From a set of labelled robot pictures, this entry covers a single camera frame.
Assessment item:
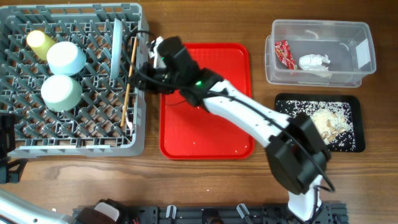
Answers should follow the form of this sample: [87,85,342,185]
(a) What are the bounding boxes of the clear plastic bin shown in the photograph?
[265,19,376,88]

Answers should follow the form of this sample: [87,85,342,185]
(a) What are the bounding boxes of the grey dishwasher rack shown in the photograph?
[1,3,149,158]

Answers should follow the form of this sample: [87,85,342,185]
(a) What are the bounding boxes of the light blue small bowl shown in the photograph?
[47,42,86,76]

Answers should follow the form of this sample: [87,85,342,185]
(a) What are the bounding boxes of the rice and food scraps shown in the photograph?
[275,100,356,152]

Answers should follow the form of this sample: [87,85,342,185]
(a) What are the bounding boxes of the red snack wrapper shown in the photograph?
[274,40,297,70]

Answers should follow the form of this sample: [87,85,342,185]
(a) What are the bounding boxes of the black plastic tray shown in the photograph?
[275,93,366,152]

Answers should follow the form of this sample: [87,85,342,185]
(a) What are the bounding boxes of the white plastic fork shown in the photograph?
[126,119,134,134]

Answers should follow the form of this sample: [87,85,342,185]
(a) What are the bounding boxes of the wooden chopstick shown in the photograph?
[120,37,137,128]

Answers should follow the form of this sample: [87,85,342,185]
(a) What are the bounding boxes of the white napkin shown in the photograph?
[298,54,332,78]

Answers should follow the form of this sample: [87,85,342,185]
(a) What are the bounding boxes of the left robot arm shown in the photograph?
[1,113,121,224]

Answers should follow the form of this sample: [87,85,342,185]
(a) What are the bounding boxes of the red plastic tray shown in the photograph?
[159,43,255,160]

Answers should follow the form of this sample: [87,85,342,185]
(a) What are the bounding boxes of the light blue plate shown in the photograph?
[109,19,123,80]

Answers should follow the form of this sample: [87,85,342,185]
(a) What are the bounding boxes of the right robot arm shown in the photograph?
[128,36,335,223]

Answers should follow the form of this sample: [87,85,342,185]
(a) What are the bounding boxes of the yellow plastic cup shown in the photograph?
[27,30,56,60]

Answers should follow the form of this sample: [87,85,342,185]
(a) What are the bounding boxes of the green bowl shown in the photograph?
[40,75,83,112]

